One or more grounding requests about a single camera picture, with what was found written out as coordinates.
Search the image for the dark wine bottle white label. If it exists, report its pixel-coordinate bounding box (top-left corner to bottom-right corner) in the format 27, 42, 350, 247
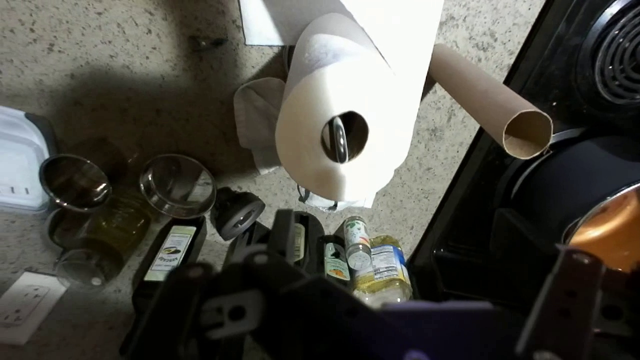
129, 214, 209, 297

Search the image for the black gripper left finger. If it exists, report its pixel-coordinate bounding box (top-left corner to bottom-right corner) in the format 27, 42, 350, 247
117, 261, 376, 360

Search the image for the white wall outlet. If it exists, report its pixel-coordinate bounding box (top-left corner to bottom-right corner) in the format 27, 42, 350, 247
0, 271, 71, 349

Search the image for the black stove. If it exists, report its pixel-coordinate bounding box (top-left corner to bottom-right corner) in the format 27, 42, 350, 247
406, 0, 640, 317

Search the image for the glass oil cruet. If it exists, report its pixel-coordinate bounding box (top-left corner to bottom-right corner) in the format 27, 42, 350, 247
44, 188, 162, 288

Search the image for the black round ring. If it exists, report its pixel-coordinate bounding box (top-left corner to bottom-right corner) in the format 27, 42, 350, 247
207, 186, 268, 244

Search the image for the plastic oil bottle blue cap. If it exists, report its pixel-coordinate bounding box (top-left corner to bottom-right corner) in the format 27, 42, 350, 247
350, 234, 413, 311

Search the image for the white crumpled cloth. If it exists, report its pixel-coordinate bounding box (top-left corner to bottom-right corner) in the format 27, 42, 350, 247
231, 75, 289, 174

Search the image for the small spice jar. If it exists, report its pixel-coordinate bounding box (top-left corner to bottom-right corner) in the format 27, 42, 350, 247
339, 214, 373, 273

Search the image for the white plastic tray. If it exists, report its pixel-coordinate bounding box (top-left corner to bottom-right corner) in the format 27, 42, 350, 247
0, 104, 60, 217

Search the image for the white paper towel roll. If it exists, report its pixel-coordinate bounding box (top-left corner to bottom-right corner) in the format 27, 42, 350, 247
237, 0, 445, 206

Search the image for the steel cup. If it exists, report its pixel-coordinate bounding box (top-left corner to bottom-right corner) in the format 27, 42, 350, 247
37, 152, 113, 214

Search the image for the brown cardboard tube core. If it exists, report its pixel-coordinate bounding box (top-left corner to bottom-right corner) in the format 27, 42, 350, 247
423, 42, 555, 163

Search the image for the small steel bowl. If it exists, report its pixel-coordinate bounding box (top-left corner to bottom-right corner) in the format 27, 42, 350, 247
135, 152, 218, 219

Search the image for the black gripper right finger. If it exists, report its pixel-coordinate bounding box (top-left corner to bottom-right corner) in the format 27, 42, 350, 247
514, 247, 608, 360

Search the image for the metal wire towel holder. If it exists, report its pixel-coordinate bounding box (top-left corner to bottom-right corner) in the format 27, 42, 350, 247
296, 113, 356, 212

